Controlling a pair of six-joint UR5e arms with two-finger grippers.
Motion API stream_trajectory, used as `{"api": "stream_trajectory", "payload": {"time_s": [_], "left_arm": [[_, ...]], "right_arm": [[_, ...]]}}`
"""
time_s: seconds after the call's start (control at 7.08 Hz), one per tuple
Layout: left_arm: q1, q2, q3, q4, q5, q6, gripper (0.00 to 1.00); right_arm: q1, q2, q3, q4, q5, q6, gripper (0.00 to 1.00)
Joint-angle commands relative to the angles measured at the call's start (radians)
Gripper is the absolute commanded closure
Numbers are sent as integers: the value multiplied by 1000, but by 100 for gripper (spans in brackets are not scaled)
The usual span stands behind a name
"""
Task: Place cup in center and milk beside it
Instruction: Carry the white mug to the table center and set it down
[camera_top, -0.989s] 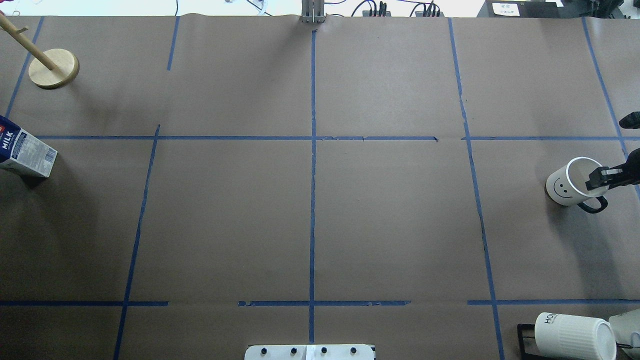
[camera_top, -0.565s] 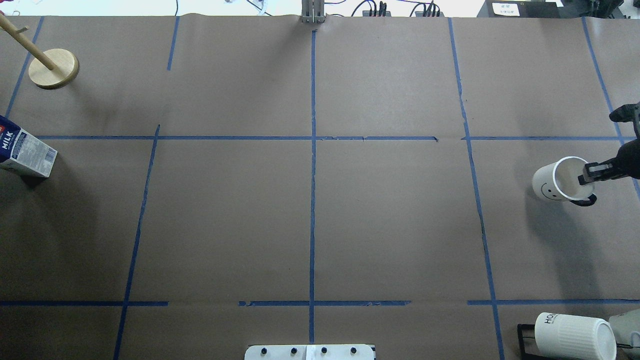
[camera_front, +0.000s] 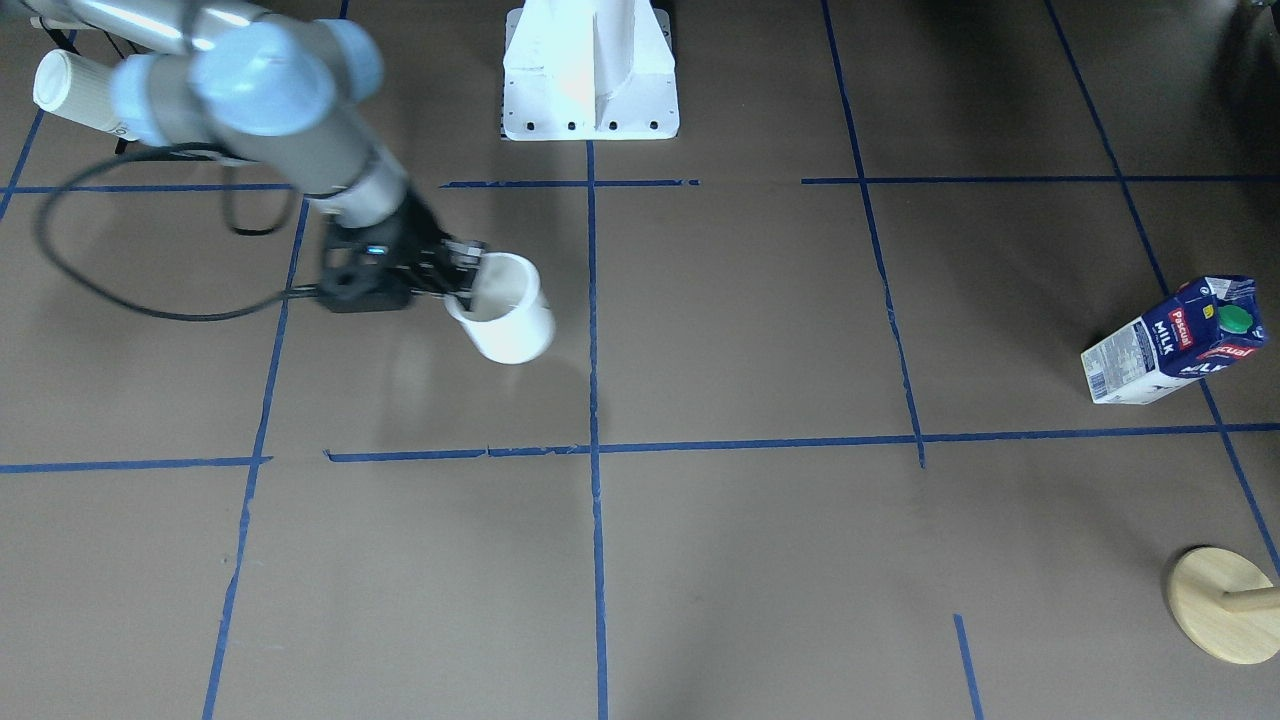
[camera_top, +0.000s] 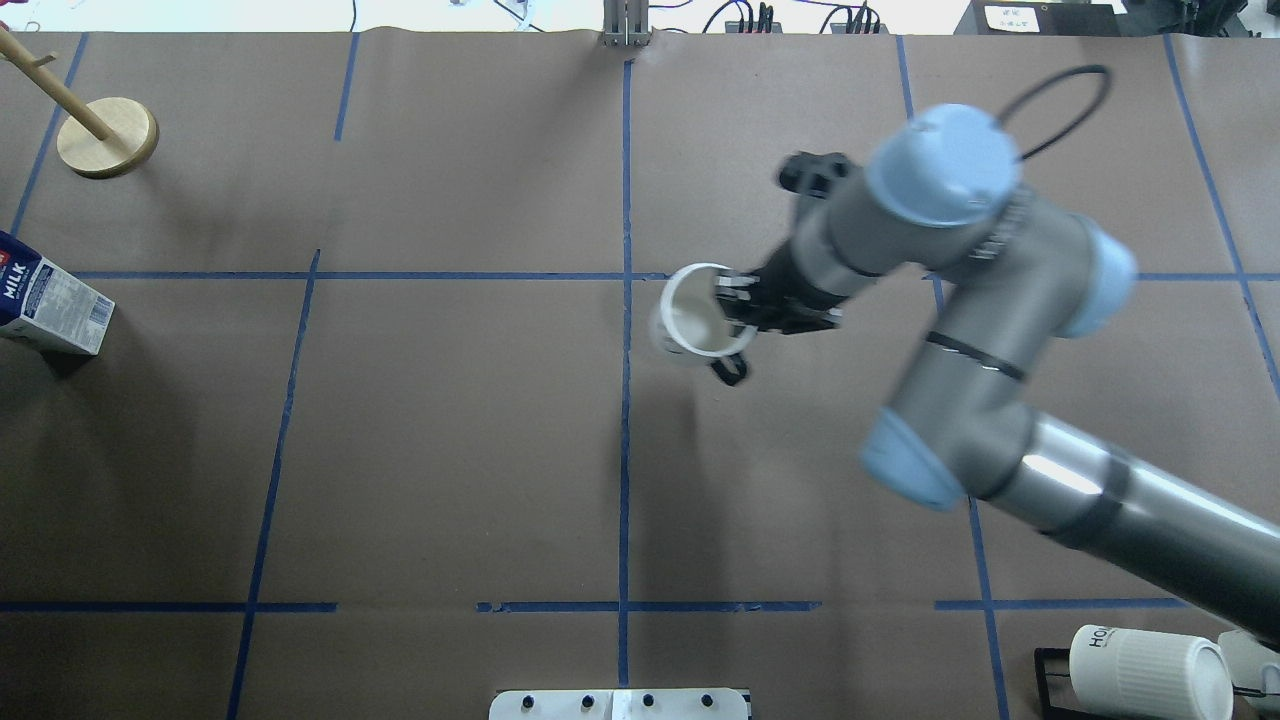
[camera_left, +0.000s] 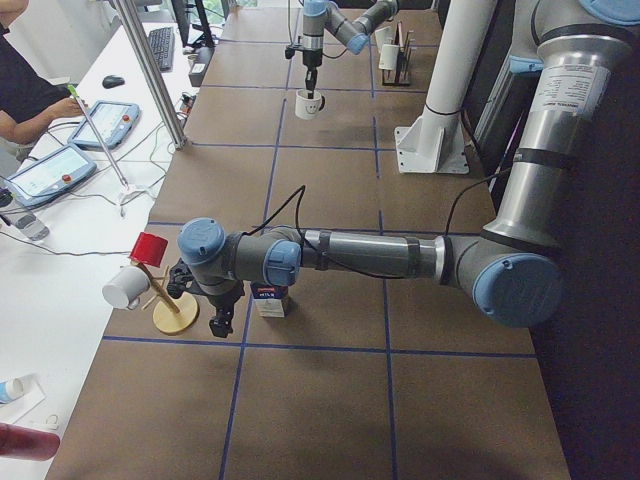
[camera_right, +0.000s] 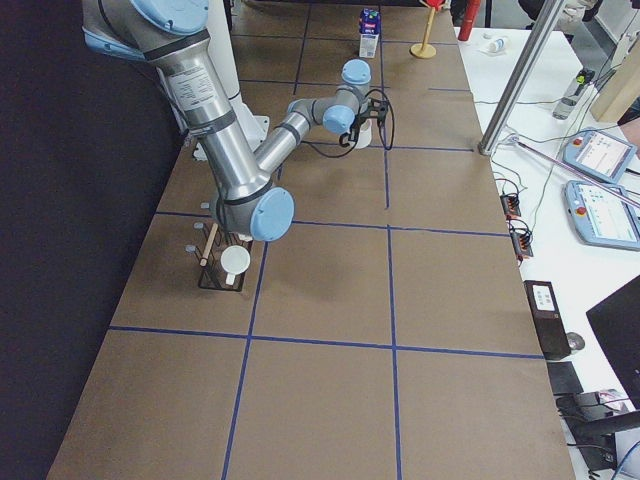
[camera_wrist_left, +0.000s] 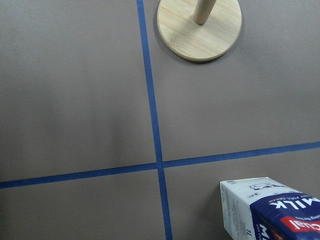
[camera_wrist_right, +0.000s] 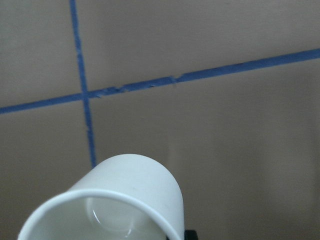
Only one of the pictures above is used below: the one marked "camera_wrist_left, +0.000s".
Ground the wooden mug tree stand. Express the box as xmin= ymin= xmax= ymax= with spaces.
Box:
xmin=157 ymin=0 xmax=242 ymax=63

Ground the blue white milk carton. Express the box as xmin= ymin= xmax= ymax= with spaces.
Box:
xmin=219 ymin=177 xmax=320 ymax=240

